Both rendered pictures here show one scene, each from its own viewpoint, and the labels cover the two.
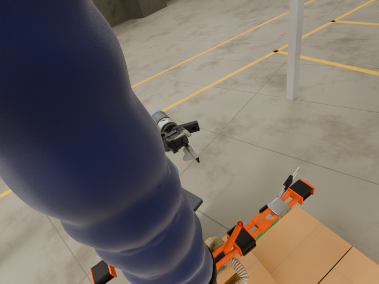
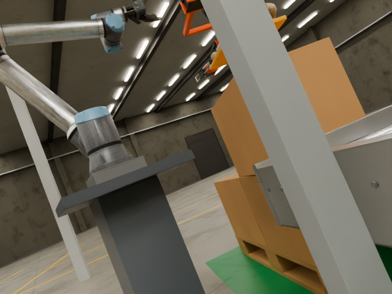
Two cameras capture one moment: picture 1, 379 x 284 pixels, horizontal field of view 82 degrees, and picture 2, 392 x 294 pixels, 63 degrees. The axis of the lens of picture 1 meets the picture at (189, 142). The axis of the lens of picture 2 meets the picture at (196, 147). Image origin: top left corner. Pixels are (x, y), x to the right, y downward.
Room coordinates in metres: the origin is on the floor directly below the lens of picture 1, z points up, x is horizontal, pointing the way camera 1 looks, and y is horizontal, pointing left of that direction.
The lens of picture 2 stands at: (0.50, 1.67, 0.66)
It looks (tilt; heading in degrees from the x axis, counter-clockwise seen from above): 4 degrees up; 278
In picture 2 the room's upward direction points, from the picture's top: 23 degrees counter-clockwise
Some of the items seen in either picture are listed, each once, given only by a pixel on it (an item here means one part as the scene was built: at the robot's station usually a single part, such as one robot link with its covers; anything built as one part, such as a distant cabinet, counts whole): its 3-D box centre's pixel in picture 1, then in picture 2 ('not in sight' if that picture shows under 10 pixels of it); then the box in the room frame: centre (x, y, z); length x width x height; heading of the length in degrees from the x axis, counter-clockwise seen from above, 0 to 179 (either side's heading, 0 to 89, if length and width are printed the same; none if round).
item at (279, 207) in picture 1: (278, 208); not in sight; (0.47, -0.27, 1.23); 0.07 x 0.07 x 0.04; 20
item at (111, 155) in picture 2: not in sight; (109, 158); (1.04, 0.40, 0.86); 0.19 x 0.19 x 0.10
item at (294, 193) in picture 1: (300, 191); (210, 70); (0.51, -0.40, 1.24); 0.08 x 0.07 x 0.05; 110
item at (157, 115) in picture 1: (160, 121); (104, 21); (0.92, 0.10, 1.57); 0.12 x 0.09 x 0.10; 19
